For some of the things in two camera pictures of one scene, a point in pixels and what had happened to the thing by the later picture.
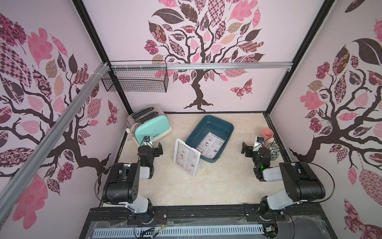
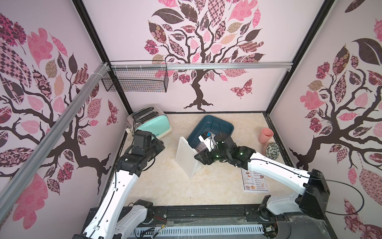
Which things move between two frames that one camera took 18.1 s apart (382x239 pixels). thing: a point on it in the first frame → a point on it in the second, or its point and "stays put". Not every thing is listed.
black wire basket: x=136 y=80 stays put
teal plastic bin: x=214 y=125 stays put
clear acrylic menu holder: x=186 y=158 stays put
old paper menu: x=186 y=158 → x=253 y=180
